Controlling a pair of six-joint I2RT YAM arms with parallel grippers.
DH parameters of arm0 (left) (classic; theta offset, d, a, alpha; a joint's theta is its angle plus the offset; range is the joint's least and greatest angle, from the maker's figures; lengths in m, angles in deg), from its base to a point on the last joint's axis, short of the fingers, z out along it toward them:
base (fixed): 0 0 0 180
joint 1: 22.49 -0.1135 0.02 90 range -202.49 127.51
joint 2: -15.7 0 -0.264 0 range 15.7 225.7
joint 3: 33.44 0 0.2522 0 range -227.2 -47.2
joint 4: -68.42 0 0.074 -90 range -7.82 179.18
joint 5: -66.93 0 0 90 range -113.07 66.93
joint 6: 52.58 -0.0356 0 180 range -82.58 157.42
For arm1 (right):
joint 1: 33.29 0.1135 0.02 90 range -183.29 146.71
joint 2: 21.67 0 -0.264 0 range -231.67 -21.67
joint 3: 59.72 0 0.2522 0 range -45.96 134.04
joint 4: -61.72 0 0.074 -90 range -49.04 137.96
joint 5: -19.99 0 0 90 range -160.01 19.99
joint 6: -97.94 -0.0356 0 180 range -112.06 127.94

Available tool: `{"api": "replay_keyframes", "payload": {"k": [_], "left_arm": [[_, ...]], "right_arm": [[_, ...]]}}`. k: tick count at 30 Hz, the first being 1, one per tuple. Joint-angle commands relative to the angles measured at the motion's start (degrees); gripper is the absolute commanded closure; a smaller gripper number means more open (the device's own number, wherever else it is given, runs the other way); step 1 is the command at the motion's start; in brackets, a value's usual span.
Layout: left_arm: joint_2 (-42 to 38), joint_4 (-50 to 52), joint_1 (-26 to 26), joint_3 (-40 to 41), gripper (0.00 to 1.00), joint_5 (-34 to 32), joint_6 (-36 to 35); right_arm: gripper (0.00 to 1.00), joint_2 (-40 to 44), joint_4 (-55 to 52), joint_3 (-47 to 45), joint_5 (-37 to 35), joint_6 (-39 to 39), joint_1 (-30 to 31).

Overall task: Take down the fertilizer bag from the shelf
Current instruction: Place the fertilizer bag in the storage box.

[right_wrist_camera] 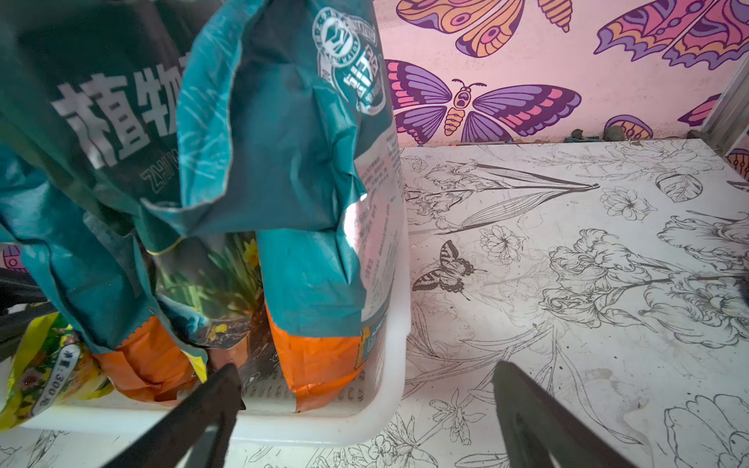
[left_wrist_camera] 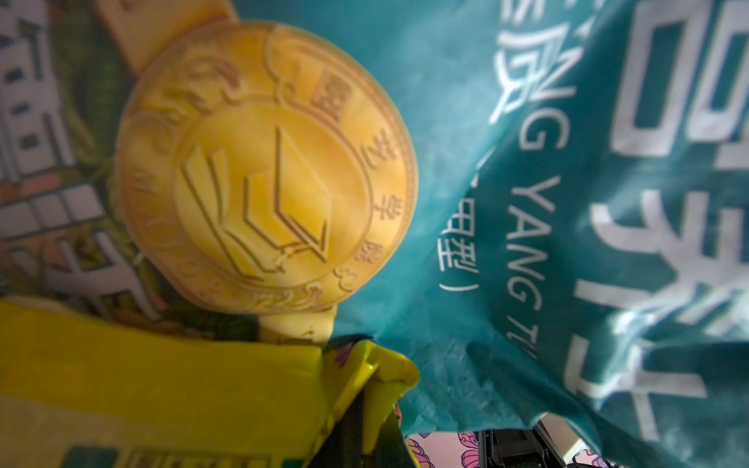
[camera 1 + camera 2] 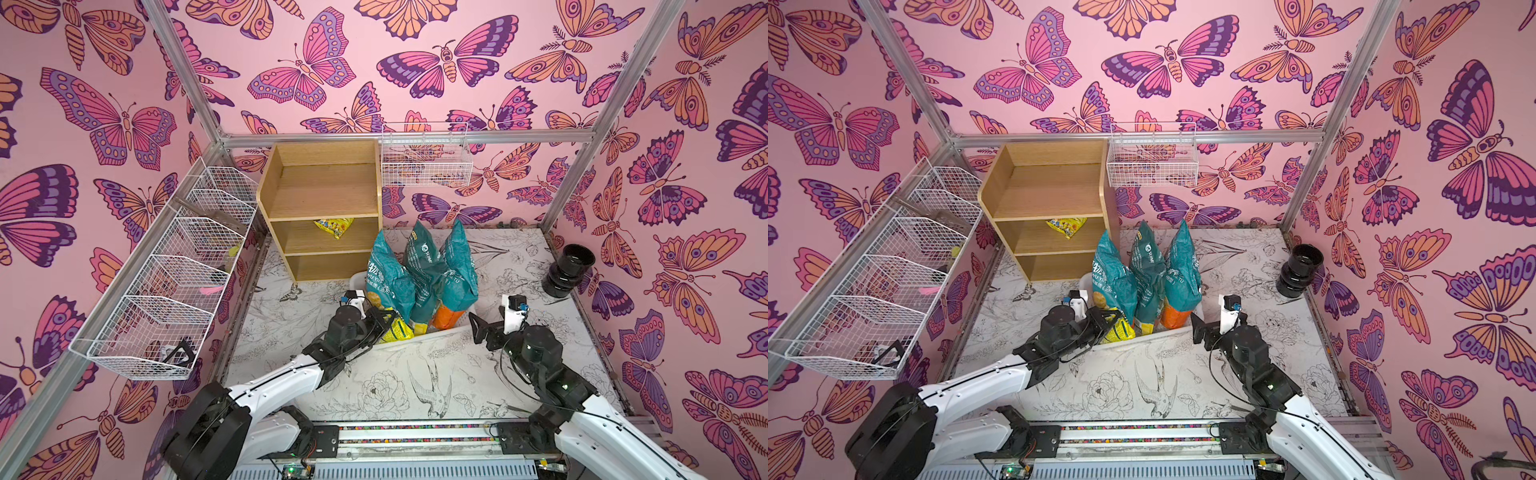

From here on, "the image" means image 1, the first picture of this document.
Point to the yellow snack bag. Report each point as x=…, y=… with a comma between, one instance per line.
x=50, y=365

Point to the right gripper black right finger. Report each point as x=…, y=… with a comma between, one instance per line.
x=539, y=432

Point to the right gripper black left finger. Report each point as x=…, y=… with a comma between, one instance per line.
x=197, y=432

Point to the white plastic basket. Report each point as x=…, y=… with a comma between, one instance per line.
x=355, y=416

